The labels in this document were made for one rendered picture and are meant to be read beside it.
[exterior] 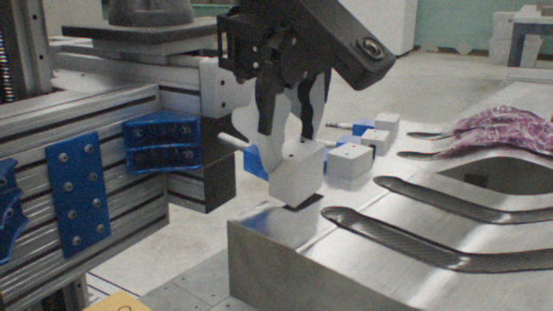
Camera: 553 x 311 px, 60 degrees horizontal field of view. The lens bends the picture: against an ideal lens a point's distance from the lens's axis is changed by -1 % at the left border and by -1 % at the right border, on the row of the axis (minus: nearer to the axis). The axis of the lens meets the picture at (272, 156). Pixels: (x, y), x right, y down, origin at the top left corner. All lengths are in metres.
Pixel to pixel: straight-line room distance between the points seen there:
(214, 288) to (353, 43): 0.30
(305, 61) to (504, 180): 0.36
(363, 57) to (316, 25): 0.05
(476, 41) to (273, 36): 7.35
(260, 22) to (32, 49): 0.47
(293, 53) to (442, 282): 0.23
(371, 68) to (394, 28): 6.67
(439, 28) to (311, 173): 7.34
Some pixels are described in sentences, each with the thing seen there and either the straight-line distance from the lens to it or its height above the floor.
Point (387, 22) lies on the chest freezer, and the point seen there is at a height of 0.50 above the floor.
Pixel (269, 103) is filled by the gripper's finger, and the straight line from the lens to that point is 0.44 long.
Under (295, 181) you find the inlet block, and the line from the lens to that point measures 0.49.
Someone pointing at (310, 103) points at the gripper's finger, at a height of 1.00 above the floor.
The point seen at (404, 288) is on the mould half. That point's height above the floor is 0.88.
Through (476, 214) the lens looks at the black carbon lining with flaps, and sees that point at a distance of 0.57.
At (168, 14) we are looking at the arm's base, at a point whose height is 1.06.
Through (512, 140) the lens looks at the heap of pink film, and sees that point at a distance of 0.75.
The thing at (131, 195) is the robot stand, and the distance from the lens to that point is 0.85.
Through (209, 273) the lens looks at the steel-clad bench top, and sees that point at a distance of 0.58.
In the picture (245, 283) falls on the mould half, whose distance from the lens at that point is 0.51.
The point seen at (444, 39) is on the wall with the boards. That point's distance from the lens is 7.82.
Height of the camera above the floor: 1.12
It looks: 21 degrees down
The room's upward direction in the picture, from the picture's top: straight up
